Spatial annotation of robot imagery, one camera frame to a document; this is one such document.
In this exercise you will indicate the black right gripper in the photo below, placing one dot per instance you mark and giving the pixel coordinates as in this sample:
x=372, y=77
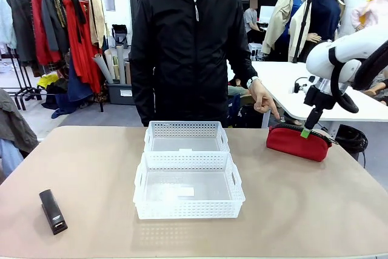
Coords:
x=321, y=99

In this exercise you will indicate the red zipper pouch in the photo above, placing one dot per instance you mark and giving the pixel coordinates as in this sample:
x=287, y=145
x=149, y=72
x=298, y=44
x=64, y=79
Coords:
x=291, y=145

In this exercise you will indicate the black stapler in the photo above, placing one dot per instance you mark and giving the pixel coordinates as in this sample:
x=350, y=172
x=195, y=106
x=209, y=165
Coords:
x=51, y=210

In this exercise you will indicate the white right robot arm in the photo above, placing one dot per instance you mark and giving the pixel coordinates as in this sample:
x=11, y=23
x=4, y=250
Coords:
x=363, y=43

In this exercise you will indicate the person's left hand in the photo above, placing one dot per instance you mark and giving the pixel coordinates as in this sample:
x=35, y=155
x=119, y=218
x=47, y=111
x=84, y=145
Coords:
x=262, y=98

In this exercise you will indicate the white table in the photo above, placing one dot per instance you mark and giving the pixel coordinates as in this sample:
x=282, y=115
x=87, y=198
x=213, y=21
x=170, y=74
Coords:
x=279, y=80

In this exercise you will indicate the silver wristwatch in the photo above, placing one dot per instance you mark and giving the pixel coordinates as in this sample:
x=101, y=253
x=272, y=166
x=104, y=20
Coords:
x=253, y=82

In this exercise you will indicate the mannequin in beige trench coat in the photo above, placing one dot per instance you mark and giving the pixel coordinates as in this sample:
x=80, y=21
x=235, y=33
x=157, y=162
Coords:
x=280, y=19

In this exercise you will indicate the mannequin in navy top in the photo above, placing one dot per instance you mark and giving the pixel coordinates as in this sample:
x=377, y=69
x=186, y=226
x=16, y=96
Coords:
x=325, y=13

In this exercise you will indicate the white perforated plastic basket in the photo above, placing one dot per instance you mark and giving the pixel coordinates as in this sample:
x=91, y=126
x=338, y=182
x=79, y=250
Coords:
x=185, y=127
x=188, y=210

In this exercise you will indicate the white monitor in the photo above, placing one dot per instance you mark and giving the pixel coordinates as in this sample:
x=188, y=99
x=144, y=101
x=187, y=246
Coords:
x=266, y=13

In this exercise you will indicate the seated person in grey shirt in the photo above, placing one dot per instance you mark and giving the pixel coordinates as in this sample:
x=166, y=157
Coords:
x=251, y=19

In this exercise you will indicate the person in black jacket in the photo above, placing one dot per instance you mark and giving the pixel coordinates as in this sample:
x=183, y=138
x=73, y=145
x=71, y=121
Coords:
x=188, y=59

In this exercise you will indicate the grey storage bin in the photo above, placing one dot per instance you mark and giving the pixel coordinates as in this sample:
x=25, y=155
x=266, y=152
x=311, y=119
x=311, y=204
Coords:
x=116, y=96

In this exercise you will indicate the tall grey cardboard tube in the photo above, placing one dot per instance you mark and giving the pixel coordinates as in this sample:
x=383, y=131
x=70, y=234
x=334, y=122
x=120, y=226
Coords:
x=121, y=65

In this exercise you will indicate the beige paper roll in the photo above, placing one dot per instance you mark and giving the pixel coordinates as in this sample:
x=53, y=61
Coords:
x=109, y=62

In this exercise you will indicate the black bag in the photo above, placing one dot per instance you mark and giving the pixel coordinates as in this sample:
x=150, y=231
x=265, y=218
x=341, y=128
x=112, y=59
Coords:
x=119, y=36

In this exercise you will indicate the grey paper roll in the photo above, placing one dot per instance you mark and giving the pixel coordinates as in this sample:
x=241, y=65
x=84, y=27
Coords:
x=102, y=68

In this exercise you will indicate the blue cloth on floor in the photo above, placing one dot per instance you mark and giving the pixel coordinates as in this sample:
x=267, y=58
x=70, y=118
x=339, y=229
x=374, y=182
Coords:
x=77, y=89

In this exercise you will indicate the long red dress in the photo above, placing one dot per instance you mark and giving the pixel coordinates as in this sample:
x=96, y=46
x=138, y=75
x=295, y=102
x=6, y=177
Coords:
x=82, y=59

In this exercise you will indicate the beige hanging shirt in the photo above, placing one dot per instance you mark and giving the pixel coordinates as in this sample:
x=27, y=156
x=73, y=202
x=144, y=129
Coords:
x=97, y=19

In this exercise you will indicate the black hanging scarf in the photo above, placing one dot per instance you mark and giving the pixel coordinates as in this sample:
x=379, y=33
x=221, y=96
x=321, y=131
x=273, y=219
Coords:
x=78, y=13

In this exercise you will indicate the yellow cloth bundle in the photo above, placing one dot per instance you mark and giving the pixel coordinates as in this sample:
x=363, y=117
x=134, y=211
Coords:
x=48, y=80

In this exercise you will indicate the grey hanging coat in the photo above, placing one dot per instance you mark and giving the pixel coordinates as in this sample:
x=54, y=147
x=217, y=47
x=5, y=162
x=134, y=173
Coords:
x=51, y=22

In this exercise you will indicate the red hanging coat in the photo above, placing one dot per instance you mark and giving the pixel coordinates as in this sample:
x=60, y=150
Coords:
x=39, y=28

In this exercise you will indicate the grey jacket on chair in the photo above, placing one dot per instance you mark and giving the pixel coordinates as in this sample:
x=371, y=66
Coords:
x=15, y=125

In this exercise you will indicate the light blue cloth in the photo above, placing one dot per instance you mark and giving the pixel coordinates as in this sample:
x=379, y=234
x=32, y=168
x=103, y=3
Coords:
x=9, y=157

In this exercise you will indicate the dark grey hanging jacket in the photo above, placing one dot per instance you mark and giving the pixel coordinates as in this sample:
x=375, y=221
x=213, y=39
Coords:
x=22, y=28

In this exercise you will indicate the light blue hanging garment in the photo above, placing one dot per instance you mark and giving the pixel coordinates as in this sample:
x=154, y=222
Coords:
x=5, y=19

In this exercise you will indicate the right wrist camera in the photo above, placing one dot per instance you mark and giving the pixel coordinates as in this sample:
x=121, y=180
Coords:
x=303, y=87

